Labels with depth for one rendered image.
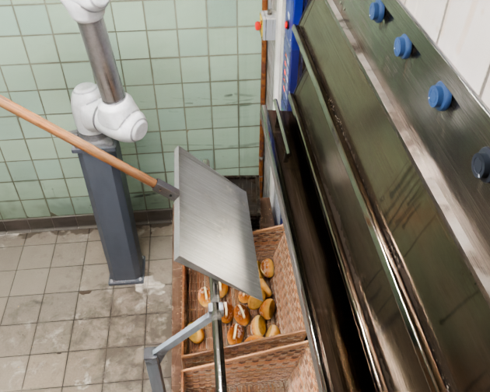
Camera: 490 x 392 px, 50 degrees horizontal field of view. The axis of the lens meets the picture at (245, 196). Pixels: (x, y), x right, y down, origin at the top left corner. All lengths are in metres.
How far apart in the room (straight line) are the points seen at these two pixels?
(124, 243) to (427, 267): 2.24
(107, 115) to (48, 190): 1.26
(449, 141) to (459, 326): 0.28
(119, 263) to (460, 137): 2.49
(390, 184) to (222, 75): 1.95
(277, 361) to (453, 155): 1.31
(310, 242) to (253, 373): 0.75
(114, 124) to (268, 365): 1.17
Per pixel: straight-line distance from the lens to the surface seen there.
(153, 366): 1.84
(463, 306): 0.88
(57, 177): 3.40
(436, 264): 0.93
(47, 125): 1.63
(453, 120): 0.86
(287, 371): 2.08
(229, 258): 1.78
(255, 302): 2.29
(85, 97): 2.45
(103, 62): 2.20
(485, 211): 0.79
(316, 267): 1.41
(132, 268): 3.14
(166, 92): 2.97
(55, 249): 3.55
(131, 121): 2.31
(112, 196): 2.75
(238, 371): 2.04
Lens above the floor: 2.47
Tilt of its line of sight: 42 degrees down
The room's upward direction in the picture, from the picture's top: straight up
